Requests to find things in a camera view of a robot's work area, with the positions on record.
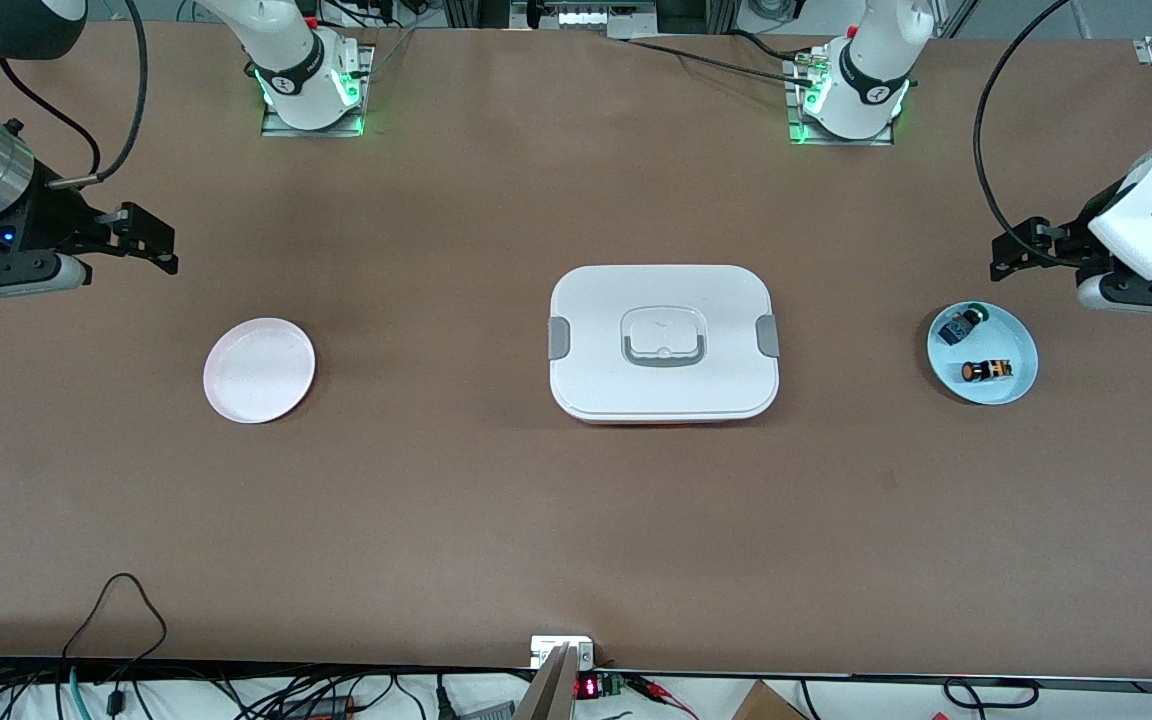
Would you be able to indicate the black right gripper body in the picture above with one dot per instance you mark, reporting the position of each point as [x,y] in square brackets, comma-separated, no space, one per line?
[48,228]

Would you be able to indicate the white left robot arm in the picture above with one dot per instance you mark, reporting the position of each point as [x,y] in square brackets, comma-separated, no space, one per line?
[871,60]

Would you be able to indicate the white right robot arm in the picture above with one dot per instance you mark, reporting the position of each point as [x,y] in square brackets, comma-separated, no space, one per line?
[296,70]

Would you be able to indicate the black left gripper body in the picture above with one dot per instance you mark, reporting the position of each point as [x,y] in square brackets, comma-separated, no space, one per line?
[1067,243]

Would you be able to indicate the black blue small part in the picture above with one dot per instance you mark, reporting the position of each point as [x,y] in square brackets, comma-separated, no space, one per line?
[961,326]

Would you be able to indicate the pink round plate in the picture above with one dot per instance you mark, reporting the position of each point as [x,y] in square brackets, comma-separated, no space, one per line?
[258,370]

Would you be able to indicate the white lidded lunch box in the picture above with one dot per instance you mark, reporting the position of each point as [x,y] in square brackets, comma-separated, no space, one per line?
[661,390]

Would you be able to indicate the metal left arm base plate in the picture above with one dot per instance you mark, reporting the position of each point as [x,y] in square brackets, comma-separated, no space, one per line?
[841,141]

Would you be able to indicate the red clip test leads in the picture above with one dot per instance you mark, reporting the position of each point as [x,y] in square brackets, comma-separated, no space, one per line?
[661,690]

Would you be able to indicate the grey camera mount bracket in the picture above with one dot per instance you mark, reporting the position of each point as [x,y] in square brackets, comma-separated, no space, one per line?
[558,680]

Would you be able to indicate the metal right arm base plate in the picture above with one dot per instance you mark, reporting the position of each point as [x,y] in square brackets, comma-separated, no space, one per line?
[276,128]

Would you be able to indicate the red digit display board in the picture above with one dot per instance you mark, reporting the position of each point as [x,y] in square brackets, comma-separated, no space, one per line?
[588,687]

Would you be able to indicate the brown cardboard piece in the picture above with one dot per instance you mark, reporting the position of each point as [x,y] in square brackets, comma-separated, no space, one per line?
[766,703]

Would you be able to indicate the light blue round plate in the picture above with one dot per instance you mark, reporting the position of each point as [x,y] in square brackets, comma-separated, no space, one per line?
[996,340]

